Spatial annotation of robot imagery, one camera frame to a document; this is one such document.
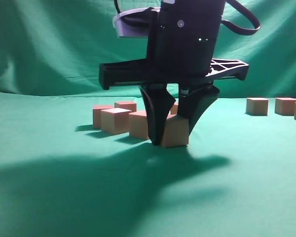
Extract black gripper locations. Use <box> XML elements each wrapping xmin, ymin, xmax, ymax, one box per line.
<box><xmin>99</xmin><ymin>0</ymin><xmax>250</xmax><ymax>146</ymax></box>

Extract red cube placed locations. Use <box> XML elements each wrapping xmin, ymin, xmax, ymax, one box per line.
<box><xmin>93</xmin><ymin>105</ymin><xmax>113</xmax><ymax>128</ymax></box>
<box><xmin>170</xmin><ymin>103</ymin><xmax>179</xmax><ymax>115</ymax></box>
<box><xmin>101</xmin><ymin>108</ymin><xmax>131</xmax><ymax>135</ymax></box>

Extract red cube back row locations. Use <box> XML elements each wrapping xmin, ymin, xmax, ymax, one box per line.
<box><xmin>114</xmin><ymin>101</ymin><xmax>137</xmax><ymax>113</ymax></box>

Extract green cloth backdrop and cover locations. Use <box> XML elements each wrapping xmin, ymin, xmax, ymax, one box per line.
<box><xmin>0</xmin><ymin>0</ymin><xmax>296</xmax><ymax>237</ymax></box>

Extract black cable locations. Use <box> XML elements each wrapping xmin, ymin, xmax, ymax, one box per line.
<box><xmin>219</xmin><ymin>0</ymin><xmax>261</xmax><ymax>36</ymax></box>

